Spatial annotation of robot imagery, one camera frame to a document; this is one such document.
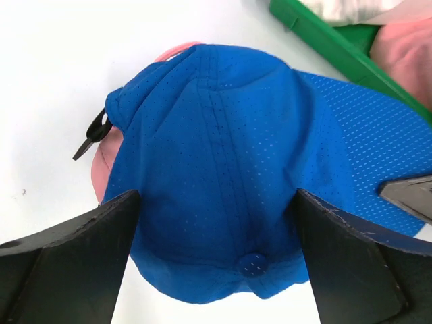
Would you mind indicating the pink LA cap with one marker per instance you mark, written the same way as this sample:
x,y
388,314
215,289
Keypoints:
x,y
402,47

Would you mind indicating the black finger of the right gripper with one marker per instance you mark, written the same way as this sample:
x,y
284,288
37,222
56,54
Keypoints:
x,y
412,195

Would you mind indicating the white NY cap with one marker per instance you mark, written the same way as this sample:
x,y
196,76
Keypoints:
x,y
349,12

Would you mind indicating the green plastic tray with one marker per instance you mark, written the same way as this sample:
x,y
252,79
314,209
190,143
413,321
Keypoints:
x,y
346,48

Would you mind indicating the blue mesh cap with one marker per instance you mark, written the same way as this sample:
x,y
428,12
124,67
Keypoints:
x,y
218,139

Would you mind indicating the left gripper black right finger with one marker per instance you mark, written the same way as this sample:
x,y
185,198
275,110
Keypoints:
x,y
361,272

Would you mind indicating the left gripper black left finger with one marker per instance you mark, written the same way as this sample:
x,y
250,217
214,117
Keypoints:
x,y
71,272

